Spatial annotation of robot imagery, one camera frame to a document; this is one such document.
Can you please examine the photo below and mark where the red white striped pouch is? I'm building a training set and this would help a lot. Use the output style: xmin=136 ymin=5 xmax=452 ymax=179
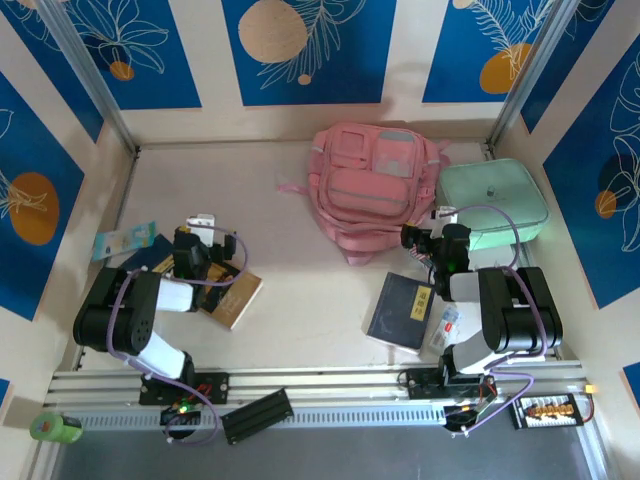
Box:
xmin=407 ymin=247 xmax=437 ymax=271

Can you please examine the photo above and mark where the dark blue book yellow label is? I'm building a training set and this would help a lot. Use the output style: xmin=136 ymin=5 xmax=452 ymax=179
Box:
xmin=360 ymin=272 xmax=435 ymax=356
xmin=115 ymin=233 xmax=176 ymax=274

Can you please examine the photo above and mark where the brown gold book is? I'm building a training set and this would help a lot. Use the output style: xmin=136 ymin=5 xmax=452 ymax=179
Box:
xmin=149 ymin=257 xmax=265 ymax=332

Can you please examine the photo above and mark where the pink student backpack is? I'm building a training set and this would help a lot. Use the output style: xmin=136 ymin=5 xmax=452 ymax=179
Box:
xmin=277 ymin=123 xmax=454 ymax=267

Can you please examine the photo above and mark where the clear packet red label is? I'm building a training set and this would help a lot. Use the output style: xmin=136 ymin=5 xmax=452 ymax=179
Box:
xmin=425 ymin=304 xmax=464 ymax=357

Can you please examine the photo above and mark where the mint green zip case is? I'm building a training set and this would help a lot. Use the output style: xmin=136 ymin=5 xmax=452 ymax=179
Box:
xmin=435 ymin=158 xmax=551 ymax=252

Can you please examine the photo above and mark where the light blue tissue packet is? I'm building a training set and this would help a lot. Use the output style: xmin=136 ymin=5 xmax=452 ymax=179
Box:
xmin=92 ymin=222 xmax=160 ymax=261

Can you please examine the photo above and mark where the control board green light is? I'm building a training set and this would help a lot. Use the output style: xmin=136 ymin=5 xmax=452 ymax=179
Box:
xmin=158 ymin=399 xmax=205 ymax=427

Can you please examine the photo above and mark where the control board orange light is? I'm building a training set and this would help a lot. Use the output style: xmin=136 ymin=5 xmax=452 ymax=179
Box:
xmin=443 ymin=399 xmax=499 ymax=434

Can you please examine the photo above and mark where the black ribbed block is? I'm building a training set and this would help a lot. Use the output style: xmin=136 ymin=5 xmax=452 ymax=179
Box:
xmin=219 ymin=388 xmax=295 ymax=445

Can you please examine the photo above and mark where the black power distribution board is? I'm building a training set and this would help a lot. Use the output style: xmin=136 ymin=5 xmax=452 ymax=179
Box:
xmin=508 ymin=393 xmax=581 ymax=430

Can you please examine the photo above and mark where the green tape roll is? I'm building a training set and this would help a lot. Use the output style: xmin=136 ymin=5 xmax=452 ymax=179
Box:
xmin=29 ymin=412 xmax=85 ymax=445

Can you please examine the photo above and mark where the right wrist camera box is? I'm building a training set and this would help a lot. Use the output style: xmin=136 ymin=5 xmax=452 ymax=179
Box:
xmin=428 ymin=205 xmax=460 ymax=227

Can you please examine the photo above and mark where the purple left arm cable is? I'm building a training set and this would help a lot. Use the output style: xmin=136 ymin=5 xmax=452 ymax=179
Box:
xmin=107 ymin=232 xmax=250 ymax=448

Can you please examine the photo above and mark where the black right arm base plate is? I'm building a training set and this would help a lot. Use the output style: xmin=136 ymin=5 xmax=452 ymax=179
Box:
xmin=404 ymin=367 xmax=497 ymax=401

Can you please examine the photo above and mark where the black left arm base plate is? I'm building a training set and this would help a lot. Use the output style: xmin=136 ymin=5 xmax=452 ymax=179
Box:
xmin=138 ymin=371 xmax=231 ymax=406

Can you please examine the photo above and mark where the aluminium frame rail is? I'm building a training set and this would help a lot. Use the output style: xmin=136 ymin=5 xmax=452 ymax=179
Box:
xmin=43 ymin=358 xmax=590 ymax=409

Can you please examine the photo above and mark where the grey slotted cable duct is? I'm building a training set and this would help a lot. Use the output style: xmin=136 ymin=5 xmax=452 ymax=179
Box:
xmin=47 ymin=402 xmax=519 ymax=435

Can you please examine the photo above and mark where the aluminium corner post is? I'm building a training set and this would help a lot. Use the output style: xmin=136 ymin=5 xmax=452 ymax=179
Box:
xmin=35 ymin=0 xmax=142 ymax=157
xmin=485 ymin=0 xmax=584 ymax=154

